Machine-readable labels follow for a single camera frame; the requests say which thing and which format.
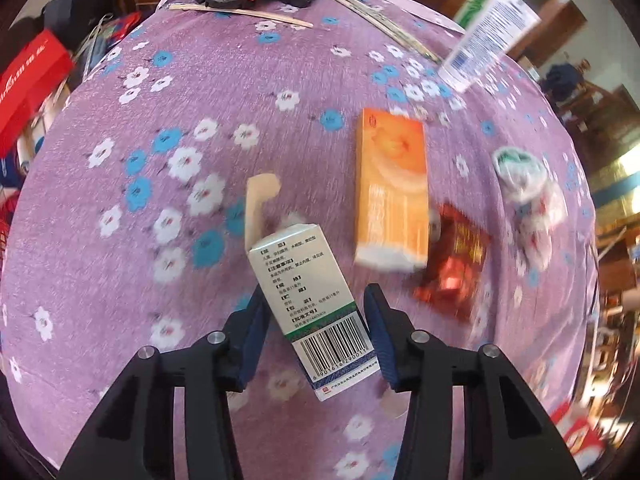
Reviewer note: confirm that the dark jacket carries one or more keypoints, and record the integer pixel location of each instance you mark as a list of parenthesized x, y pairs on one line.
[(560, 77)]

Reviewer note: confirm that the white medicine box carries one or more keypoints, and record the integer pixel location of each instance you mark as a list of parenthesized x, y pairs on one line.
[(310, 290)]

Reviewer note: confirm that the white lotion tube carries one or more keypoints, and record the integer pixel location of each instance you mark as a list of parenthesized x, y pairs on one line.
[(487, 35)]

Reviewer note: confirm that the wooden chopsticks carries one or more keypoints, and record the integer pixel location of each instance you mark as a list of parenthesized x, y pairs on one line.
[(240, 11)]

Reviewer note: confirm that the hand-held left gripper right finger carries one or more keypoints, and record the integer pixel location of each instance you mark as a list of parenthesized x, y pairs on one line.
[(381, 330)]

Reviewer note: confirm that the purple floral tablecloth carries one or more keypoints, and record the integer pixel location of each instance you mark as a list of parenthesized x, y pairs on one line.
[(175, 240)]

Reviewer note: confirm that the red foil packet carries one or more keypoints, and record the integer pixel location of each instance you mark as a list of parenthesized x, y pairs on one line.
[(455, 265)]

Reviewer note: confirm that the red cardboard box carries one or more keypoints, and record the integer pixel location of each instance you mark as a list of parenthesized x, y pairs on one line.
[(27, 85)]

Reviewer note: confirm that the orange medicine box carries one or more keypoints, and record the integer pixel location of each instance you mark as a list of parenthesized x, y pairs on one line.
[(392, 195)]

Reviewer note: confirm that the bamboo sticks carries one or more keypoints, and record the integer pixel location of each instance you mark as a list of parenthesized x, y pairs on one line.
[(385, 25)]

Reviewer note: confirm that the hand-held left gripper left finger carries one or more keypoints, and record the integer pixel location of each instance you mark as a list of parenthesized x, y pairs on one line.
[(255, 330)]

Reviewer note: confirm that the clear plastic bag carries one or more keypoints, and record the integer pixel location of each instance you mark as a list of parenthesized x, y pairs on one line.
[(540, 225)]

